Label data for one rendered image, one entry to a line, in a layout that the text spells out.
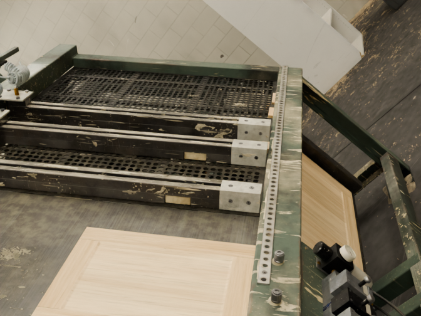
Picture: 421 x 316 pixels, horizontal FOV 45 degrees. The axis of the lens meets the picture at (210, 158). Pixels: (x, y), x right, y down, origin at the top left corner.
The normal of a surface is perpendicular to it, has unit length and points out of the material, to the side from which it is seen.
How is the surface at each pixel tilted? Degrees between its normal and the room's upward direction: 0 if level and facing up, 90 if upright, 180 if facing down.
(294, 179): 53
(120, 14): 90
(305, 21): 90
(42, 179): 90
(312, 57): 90
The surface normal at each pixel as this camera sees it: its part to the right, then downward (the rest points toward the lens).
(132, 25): -0.22, 0.53
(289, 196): 0.01, -0.88
